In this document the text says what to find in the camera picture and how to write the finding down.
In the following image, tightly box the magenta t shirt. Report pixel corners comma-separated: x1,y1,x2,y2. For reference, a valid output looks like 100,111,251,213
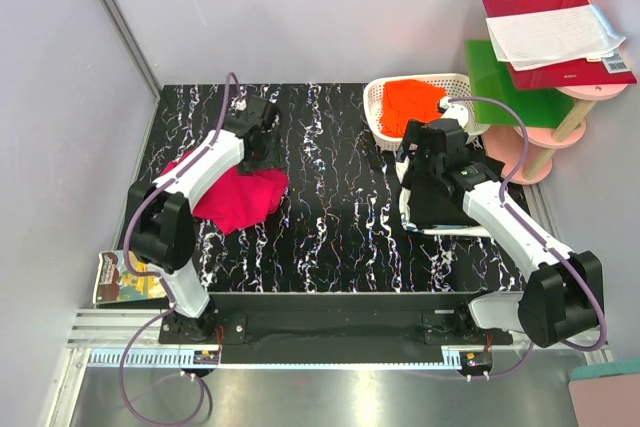
189,167,289,235

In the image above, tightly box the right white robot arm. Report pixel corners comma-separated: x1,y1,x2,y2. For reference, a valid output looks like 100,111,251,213
400,97,608,352

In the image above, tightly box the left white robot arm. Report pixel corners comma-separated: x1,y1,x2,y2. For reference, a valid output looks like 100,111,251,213
123,96,288,343

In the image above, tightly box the orange t shirt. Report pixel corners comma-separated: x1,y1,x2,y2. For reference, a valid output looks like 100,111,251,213
380,79,447,138

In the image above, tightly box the folded black white t shirt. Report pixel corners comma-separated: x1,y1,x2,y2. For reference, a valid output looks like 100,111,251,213
396,147,504,237

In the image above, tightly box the white plastic basket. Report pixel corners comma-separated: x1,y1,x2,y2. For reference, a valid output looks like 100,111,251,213
363,73,471,152

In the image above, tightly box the green plastic sheet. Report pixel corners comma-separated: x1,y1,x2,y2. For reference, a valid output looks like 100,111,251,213
465,40,574,129

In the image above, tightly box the white mesh cloth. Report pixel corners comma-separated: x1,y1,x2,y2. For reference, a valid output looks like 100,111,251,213
486,4,626,71

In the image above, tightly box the dark red folder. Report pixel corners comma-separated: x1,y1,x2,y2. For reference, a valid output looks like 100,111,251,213
482,0,637,90

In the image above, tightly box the illustrated book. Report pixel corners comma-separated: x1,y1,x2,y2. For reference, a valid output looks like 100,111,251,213
92,250,166,306

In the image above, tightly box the teal board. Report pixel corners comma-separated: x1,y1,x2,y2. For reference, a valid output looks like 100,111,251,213
570,359,640,381

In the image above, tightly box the pink board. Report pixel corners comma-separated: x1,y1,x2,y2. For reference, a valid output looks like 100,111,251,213
569,374,640,427

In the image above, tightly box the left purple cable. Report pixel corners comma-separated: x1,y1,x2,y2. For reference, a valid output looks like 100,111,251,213
118,71,241,426

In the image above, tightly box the white slotted cable duct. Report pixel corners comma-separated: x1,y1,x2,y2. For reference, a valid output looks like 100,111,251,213
88,346,462,370

